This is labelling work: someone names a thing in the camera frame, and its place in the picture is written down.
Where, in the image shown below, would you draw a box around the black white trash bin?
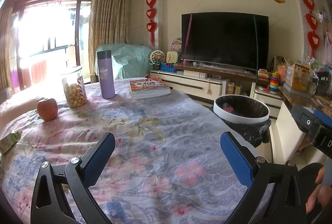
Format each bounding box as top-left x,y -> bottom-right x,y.
212,95 -> 271,148

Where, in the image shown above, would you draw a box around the person's right hand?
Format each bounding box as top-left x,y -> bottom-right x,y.
306,167 -> 332,214

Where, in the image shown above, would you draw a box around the white side cabinet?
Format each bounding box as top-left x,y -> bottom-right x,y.
269,86 -> 312,169

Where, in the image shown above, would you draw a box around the green small carton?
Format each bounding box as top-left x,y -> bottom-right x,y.
0,130 -> 22,154

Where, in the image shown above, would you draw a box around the right red heart decoration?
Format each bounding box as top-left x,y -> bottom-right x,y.
302,0 -> 321,58

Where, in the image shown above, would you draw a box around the red apple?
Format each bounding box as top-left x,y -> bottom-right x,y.
37,98 -> 58,122

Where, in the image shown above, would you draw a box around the black television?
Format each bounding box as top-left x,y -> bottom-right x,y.
181,12 -> 270,71

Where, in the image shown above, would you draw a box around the clear snack jar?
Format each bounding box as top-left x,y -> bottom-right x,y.
61,66 -> 87,109

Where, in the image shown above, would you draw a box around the beige curtain left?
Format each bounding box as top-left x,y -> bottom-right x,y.
0,0 -> 15,90

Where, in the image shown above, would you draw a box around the children's picture books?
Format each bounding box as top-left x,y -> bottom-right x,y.
129,77 -> 171,100

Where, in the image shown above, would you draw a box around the purple thermos bottle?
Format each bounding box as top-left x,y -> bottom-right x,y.
97,50 -> 115,99

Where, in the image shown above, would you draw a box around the teal covered armchair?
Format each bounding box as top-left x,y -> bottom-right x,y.
95,43 -> 153,80

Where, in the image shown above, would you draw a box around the toy ferris wheel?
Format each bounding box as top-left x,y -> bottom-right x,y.
149,50 -> 165,70

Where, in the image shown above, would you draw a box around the red heart hanging decoration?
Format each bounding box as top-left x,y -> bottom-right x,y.
145,0 -> 157,47

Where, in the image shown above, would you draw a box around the colourful stacking ring toy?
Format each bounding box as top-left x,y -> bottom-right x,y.
269,72 -> 280,94

